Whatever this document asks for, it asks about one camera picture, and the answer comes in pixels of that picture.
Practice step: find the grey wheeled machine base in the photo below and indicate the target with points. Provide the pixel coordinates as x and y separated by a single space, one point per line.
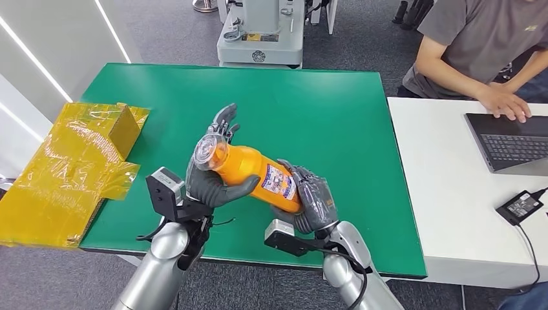
274 47

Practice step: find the dark grey laptop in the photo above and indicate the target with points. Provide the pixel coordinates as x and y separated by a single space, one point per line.
513 145

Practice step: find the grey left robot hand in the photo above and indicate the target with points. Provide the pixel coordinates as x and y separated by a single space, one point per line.
201 188

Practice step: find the yellow tape-wrapped cardboard box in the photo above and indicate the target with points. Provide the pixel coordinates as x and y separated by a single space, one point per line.
64 171

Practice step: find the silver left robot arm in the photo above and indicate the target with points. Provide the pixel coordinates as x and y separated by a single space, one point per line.
158 274

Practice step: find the black power adapter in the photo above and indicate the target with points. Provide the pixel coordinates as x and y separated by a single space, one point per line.
518 207

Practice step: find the person's leg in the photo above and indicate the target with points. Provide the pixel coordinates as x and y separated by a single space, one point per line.
526 299

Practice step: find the orange plastic bottle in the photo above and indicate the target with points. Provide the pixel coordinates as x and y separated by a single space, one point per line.
244 167

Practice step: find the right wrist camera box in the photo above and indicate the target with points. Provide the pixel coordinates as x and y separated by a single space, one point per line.
280 229

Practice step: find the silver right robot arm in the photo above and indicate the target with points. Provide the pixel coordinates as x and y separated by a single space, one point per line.
342 274

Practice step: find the person's hand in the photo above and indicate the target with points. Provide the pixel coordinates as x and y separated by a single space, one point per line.
503 102

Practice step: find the white frame legs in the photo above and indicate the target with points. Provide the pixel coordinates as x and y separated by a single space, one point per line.
332 17

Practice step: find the silver round stand base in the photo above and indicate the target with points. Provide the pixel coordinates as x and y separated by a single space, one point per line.
205 6

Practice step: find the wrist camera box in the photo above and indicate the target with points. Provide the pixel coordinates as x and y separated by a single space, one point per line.
165 188
280 229

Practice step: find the black chair legs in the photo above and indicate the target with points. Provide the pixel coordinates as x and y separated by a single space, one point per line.
400 13

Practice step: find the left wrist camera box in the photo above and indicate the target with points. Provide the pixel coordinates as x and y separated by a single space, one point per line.
165 188

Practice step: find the person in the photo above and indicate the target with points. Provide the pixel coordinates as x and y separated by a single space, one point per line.
471 34

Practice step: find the person's forearm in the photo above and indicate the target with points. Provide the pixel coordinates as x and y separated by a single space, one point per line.
449 77

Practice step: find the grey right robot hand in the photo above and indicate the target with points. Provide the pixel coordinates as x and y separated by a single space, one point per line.
317 205

